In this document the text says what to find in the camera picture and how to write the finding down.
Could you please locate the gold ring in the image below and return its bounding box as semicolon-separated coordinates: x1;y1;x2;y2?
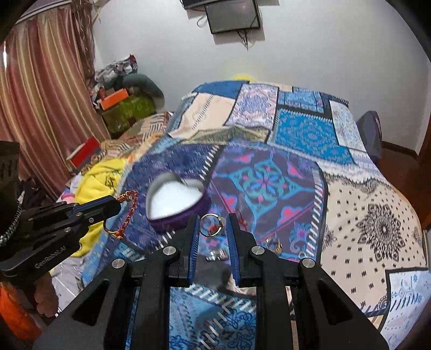
265;235;284;255

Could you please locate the red orange braided bracelet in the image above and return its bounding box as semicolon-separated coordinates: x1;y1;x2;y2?
103;190;139;240

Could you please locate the thin red string necklace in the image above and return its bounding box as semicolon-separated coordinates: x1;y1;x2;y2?
235;204;249;226

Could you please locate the purple heart-shaped jewelry box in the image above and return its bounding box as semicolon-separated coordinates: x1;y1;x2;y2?
145;172;210;232

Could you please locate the silver ring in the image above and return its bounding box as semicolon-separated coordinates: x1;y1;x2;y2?
199;213;227;238

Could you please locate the yellow cartoon blanket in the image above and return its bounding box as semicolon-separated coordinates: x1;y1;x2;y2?
71;158;127;257

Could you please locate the striped patchwork quilt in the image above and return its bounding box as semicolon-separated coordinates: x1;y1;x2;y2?
101;111;172;159

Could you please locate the red box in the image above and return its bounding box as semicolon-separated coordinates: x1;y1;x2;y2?
66;136;101;169

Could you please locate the green patterned storage box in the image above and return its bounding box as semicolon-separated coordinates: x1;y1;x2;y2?
101;94;156;139

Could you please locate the orange box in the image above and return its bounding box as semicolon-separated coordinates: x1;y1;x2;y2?
100;88;128;110

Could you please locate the blue patchwork bedspread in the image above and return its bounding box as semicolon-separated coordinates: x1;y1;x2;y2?
82;80;430;349

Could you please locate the striped red curtain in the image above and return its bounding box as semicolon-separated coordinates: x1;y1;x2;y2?
1;1;110;198

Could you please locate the grey pillow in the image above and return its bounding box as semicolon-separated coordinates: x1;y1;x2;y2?
122;73;164;103

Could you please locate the pile of clothes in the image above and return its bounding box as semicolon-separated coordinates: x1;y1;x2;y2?
93;55;138;89

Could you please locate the yellow round object behind bed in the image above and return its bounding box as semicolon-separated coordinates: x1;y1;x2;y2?
232;74;253;81

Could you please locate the grey backpack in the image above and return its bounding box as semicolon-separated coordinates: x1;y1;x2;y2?
356;111;383;165

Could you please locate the brown wooden door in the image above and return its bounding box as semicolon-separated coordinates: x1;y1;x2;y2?
418;120;431;229

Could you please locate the black wall television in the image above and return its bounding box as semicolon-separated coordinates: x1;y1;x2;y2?
180;0;218;9

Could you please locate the small black wall monitor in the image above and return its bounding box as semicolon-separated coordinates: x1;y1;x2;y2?
204;0;261;34

